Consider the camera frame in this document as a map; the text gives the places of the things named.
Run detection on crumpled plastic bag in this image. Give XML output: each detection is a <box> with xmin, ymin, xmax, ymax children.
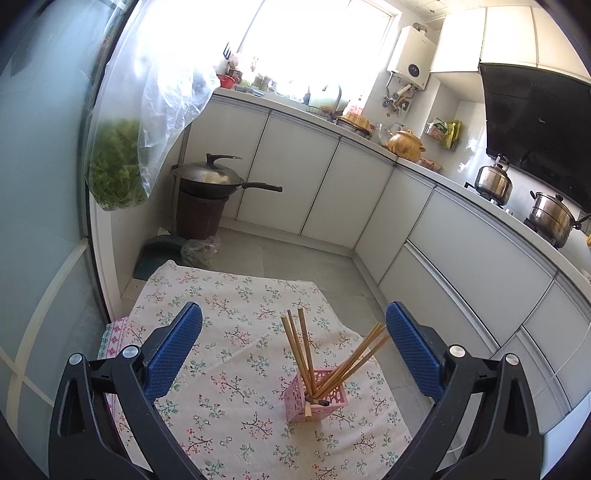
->
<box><xmin>180</xmin><ymin>236</ymin><xmax>221</xmax><ymax>269</ymax></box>

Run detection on plastic bag of greens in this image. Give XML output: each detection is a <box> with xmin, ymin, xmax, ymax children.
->
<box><xmin>86</xmin><ymin>27</ymin><xmax>219</xmax><ymax>211</ymax></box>

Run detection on pink perforated utensil holder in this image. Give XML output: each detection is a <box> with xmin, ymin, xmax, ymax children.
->
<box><xmin>283</xmin><ymin>372</ymin><xmax>349</xmax><ymax>423</ymax></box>

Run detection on brown clay pot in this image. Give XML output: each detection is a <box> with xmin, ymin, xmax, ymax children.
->
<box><xmin>387</xmin><ymin>130</ymin><xmax>426</xmax><ymax>162</ymax></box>

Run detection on green dustpan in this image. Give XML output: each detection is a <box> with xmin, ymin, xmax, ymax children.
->
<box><xmin>133</xmin><ymin>235</ymin><xmax>187</xmax><ymax>281</ymax></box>

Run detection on floral tablecloth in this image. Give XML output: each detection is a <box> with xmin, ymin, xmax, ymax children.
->
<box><xmin>99</xmin><ymin>262</ymin><xmax>412</xmax><ymax>479</ymax></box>

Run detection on white water heater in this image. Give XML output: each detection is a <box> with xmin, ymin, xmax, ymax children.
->
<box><xmin>387</xmin><ymin>26</ymin><xmax>436</xmax><ymax>90</ymax></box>

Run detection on black range hood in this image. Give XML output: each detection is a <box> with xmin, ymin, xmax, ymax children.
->
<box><xmin>479</xmin><ymin>63</ymin><xmax>590</xmax><ymax>212</ymax></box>

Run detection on black wok with lid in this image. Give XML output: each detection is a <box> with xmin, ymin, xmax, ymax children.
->
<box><xmin>171</xmin><ymin>153</ymin><xmax>283</xmax><ymax>200</ymax></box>

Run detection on dark brown bin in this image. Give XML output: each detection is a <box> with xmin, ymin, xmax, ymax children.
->
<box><xmin>175</xmin><ymin>179</ymin><xmax>231</xmax><ymax>240</ymax></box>

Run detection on steel stock pot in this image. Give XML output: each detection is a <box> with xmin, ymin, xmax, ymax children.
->
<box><xmin>525</xmin><ymin>191</ymin><xmax>590</xmax><ymax>249</ymax></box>

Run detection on wooden chopstick lying out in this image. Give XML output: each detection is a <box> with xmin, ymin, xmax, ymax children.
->
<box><xmin>304</xmin><ymin>395</ymin><xmax>314</xmax><ymax>422</ymax></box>

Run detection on white kitchen cabinets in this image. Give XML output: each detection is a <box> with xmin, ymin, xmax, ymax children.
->
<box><xmin>181</xmin><ymin>89</ymin><xmax>590</xmax><ymax>430</ymax></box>

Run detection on kitchen faucet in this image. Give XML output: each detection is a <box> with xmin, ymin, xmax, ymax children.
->
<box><xmin>329</xmin><ymin>86</ymin><xmax>342</xmax><ymax>121</ymax></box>

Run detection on steel kettle pot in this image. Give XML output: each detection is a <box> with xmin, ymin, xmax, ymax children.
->
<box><xmin>464</xmin><ymin>154</ymin><xmax>513</xmax><ymax>207</ymax></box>

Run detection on red basket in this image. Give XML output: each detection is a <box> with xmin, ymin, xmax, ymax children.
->
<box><xmin>218</xmin><ymin>75</ymin><xmax>236</xmax><ymax>90</ymax></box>

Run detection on wooden chopstick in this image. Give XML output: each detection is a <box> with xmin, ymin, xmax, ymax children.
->
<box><xmin>315</xmin><ymin>333</ymin><xmax>392</xmax><ymax>400</ymax></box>
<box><xmin>297</xmin><ymin>307</ymin><xmax>317</xmax><ymax>396</ymax></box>
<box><xmin>287</xmin><ymin>311</ymin><xmax>311</xmax><ymax>395</ymax></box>
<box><xmin>312</xmin><ymin>321</ymin><xmax>388</xmax><ymax>397</ymax></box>
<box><xmin>280</xmin><ymin>315</ymin><xmax>311</xmax><ymax>394</ymax></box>

